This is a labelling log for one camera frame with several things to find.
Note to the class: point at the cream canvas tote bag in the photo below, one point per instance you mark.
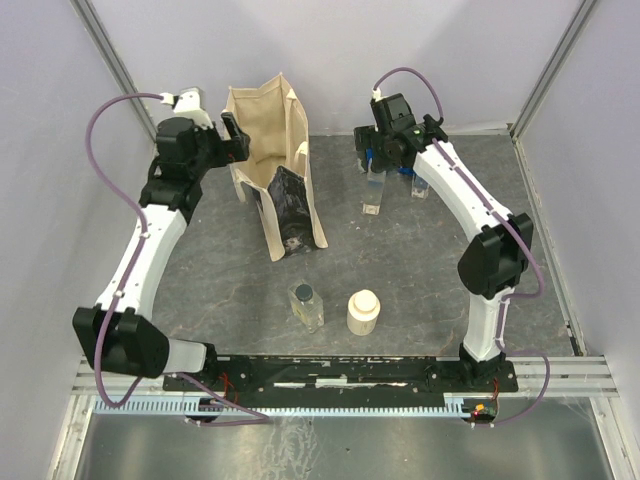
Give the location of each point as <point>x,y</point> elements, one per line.
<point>277,173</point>

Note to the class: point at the aluminium frame post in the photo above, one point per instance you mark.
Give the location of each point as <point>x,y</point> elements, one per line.
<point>553,66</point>
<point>89,17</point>

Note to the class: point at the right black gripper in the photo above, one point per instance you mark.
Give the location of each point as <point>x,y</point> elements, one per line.
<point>366,137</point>

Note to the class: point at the clear bottle black label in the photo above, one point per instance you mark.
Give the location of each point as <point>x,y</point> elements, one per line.
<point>373,194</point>

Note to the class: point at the aluminium frame rail front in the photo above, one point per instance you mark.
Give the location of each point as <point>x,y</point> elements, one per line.
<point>569,377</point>

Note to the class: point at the clear square bottle right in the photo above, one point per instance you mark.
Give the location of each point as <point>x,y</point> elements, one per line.
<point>420,187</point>

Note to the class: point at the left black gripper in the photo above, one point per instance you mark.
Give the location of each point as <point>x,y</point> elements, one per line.
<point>234,149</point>

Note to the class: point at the blue cloth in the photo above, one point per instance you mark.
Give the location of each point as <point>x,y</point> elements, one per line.
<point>368,158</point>

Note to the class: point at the clear bottle grey cap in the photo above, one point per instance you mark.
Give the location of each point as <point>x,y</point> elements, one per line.
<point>307,306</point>

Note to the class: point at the right aluminium frame post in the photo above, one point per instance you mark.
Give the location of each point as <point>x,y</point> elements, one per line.
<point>553,66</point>

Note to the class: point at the cream round jar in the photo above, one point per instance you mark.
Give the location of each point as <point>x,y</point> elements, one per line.
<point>362,312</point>

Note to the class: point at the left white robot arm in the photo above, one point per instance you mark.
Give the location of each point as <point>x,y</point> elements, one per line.
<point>116,334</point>

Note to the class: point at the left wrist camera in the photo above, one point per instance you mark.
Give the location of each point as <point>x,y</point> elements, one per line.
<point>189,104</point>

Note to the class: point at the left aluminium frame post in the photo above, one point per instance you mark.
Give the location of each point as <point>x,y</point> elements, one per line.
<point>89,17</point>

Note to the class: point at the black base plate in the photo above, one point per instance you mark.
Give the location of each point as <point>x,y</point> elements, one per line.
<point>333,382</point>

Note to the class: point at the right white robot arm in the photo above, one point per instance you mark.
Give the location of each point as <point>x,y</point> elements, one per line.
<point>499,248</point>

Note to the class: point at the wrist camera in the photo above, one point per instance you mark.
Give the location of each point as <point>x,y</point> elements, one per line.
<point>189,104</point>
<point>392,114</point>

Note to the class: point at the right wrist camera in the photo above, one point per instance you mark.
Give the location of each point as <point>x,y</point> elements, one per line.
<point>392,114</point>

